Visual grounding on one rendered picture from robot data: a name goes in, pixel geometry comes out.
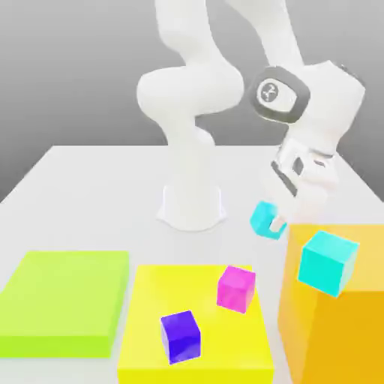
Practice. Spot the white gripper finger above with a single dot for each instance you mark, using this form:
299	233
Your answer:
277	224

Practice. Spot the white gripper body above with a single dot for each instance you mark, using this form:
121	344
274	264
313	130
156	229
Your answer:
309	201

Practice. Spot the small cyan cube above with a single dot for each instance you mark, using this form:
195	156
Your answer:
261	219
324	264

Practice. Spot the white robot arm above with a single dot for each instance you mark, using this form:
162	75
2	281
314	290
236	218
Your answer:
192	90

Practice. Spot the small magenta cube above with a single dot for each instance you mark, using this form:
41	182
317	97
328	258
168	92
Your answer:
235	289

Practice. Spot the small blue cube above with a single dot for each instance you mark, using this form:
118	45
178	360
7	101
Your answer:
181	337

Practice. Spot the large yellow box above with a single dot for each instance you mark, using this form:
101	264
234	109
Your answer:
195	300

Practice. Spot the large orange box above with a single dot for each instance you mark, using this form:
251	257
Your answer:
336	336

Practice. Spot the large lime green box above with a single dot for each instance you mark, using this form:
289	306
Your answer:
63	297

